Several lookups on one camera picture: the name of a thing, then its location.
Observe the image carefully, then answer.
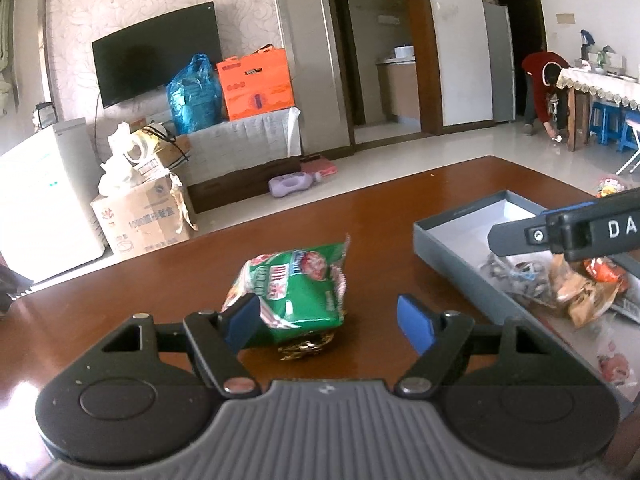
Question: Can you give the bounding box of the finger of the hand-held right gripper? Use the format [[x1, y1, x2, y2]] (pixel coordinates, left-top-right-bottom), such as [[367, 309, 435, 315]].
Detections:
[[487, 216, 553, 257]]

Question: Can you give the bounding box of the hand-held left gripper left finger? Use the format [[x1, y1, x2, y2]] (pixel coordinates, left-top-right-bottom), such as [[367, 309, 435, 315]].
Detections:
[[75, 294, 262, 398]]

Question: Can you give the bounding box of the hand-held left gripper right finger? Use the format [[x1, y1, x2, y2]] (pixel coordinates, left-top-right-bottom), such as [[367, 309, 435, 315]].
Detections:
[[394, 295, 586, 402]]

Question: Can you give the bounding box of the orange snack packet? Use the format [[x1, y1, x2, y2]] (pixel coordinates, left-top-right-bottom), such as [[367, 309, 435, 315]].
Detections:
[[582, 256, 630, 286]]

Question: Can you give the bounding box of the silver foil snack packet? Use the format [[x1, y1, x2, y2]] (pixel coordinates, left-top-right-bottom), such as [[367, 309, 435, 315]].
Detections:
[[479, 254, 553, 307]]

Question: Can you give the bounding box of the grey cardboard box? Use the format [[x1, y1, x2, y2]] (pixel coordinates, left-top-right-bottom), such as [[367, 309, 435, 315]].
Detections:
[[412, 190, 640, 403]]

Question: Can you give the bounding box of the green snack bag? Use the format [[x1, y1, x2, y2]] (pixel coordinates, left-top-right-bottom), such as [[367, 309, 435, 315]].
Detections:
[[220, 234, 351, 347]]

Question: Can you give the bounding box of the olive brown snack packet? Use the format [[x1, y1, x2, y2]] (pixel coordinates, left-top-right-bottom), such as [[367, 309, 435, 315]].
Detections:
[[550, 255, 626, 328]]

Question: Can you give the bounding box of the red snack packet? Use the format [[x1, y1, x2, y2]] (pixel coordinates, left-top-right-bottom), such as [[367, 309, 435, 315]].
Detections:
[[597, 352, 632, 386]]

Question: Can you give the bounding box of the red yellow snack bag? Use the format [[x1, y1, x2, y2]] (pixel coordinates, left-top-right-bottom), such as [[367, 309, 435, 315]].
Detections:
[[595, 174, 636, 200]]

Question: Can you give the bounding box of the gold foil wrapped snack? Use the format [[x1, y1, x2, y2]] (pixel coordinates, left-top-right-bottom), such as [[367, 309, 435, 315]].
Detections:
[[276, 330, 341, 362]]

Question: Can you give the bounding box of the blue plastic stool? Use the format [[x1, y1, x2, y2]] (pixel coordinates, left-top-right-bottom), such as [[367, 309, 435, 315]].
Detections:
[[589, 101, 626, 146], [617, 110, 640, 153]]

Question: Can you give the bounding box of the dark wooden tv cabinet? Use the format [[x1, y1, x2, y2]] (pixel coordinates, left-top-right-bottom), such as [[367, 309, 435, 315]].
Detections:
[[187, 157, 303, 215]]

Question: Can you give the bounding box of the lace tablecloth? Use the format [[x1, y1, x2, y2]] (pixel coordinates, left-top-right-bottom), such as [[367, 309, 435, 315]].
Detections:
[[556, 66, 640, 113]]

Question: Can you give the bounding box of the large printed cardboard box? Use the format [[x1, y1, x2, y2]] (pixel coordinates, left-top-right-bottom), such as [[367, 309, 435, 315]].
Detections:
[[90, 172, 199, 261]]

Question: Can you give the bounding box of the purple bottle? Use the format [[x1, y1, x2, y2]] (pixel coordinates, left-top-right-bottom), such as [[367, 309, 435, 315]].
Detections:
[[268, 171, 323, 198]]

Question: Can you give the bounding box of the pink packet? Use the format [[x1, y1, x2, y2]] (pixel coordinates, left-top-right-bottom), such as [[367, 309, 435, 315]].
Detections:
[[300, 156, 339, 178]]

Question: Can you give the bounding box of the white cabinet cloth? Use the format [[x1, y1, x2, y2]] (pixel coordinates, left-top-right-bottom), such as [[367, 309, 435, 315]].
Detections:
[[187, 106, 302, 181]]

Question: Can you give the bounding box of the small cardboard box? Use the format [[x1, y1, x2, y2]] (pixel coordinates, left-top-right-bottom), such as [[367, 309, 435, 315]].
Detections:
[[135, 132, 193, 177]]

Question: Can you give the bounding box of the wooden kitchen counter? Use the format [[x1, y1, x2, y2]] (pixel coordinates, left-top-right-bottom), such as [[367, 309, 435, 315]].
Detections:
[[376, 57, 421, 123]]

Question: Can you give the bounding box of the white plastic bag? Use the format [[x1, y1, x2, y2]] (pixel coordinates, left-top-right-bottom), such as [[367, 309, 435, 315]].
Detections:
[[97, 122, 151, 196]]

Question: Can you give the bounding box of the yellow tape roll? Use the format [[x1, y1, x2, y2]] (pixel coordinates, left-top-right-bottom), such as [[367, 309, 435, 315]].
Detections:
[[122, 130, 168, 168]]

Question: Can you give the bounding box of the blue plastic bag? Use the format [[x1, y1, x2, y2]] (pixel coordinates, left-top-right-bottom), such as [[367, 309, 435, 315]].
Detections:
[[166, 52, 224, 135]]

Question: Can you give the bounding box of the white chest freezer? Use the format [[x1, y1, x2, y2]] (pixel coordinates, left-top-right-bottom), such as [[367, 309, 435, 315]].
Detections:
[[0, 117, 108, 283]]

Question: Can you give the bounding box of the orange paper bag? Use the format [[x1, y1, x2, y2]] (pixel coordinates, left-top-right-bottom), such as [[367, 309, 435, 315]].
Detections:
[[216, 45, 292, 122]]

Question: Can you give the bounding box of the black television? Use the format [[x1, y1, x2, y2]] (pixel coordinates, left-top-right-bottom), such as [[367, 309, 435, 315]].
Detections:
[[91, 2, 223, 109]]

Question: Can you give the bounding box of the pale curtain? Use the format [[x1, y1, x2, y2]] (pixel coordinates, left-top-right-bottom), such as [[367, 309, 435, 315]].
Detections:
[[0, 0, 15, 73]]

